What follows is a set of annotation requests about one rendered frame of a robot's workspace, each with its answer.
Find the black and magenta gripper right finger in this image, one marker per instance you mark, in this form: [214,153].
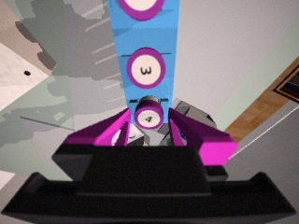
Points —
[214,146]

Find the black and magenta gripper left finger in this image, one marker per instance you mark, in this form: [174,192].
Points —
[102,132]

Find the blue tube rack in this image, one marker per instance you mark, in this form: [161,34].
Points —
[160,33]

